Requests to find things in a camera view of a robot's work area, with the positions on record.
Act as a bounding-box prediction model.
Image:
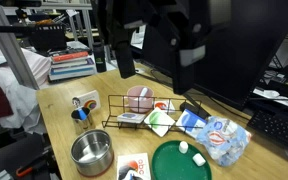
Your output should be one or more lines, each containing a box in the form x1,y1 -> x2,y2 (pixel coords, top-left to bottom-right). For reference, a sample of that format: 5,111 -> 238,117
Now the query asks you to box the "small silver jug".
71,107 -> 94,134

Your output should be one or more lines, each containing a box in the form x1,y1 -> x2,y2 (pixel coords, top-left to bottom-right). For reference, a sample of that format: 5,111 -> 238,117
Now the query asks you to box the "white utensil in pink cup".
138,87 -> 148,101

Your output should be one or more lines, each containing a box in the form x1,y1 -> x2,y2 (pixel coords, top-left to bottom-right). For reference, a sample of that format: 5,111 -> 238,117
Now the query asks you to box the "pink plastic cup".
124,85 -> 154,113

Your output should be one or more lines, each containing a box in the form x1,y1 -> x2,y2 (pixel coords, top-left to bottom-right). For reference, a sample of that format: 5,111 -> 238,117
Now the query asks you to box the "red circle board book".
154,100 -> 175,114

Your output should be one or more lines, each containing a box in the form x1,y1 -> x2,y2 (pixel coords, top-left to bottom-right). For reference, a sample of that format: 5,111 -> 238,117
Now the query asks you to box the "green vegetables board book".
144,108 -> 175,137

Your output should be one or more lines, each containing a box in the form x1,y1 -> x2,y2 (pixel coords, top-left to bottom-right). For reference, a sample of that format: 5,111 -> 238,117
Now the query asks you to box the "blue white board book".
176,109 -> 206,138

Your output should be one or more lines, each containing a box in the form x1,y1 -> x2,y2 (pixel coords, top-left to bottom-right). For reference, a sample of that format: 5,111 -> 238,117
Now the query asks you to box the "black bottle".
93,42 -> 107,73

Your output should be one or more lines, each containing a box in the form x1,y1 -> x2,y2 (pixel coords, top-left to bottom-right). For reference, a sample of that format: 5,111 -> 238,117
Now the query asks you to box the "white marshmallow upright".
179,141 -> 188,154

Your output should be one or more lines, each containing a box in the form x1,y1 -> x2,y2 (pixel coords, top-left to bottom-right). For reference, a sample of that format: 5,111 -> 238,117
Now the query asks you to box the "stack of books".
48,51 -> 97,81

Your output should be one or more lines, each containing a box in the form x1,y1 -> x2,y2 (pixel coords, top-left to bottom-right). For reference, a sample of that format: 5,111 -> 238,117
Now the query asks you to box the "abc board book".
117,153 -> 151,180

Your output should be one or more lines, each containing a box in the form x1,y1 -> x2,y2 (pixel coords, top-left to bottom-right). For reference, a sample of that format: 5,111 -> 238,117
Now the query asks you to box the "green round plate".
151,140 -> 212,180

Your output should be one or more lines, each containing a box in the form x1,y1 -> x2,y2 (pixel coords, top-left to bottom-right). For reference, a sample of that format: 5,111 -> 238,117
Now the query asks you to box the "large stainless steel pot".
70,129 -> 114,177

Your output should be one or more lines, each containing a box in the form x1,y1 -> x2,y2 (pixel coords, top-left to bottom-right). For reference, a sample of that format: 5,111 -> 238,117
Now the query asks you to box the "large black monitor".
142,0 -> 288,109

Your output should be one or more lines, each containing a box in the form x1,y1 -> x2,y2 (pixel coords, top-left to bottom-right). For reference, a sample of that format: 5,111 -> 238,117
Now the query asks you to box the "white marshmallow lying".
193,153 -> 206,166

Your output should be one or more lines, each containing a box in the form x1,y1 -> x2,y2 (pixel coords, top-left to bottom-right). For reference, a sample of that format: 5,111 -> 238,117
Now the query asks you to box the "plastic bag of items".
196,116 -> 252,166

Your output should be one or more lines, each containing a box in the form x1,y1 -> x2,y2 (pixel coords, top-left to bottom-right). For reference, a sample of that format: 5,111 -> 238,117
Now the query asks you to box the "black mesh pen holder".
30,24 -> 67,51

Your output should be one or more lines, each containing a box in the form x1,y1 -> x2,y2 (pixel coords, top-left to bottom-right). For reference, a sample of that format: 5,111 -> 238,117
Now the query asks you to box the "white cloth pile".
0,49 -> 51,134

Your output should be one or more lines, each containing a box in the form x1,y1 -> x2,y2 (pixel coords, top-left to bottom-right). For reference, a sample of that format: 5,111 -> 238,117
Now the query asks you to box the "black keyboard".
248,110 -> 288,146

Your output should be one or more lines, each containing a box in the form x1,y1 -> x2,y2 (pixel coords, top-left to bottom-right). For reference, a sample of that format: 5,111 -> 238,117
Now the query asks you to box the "black wire rack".
102,95 -> 209,129

